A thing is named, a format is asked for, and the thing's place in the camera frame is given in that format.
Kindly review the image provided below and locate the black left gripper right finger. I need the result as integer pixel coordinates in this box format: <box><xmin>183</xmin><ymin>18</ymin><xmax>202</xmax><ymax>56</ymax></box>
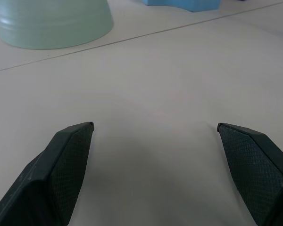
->
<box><xmin>216</xmin><ymin>122</ymin><xmax>283</xmax><ymax>226</ymax></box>

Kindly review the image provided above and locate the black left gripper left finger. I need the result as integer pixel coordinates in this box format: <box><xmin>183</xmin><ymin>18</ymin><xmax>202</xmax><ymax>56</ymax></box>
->
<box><xmin>0</xmin><ymin>121</ymin><xmax>95</xmax><ymax>226</ymax></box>

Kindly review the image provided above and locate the light green plastic bowl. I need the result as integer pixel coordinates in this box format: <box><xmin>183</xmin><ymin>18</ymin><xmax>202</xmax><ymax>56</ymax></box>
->
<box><xmin>0</xmin><ymin>0</ymin><xmax>115</xmax><ymax>50</ymax></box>

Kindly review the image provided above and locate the blue plastic object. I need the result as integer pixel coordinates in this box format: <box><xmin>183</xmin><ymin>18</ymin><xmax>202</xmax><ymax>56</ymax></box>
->
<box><xmin>139</xmin><ymin>0</ymin><xmax>221</xmax><ymax>13</ymax></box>

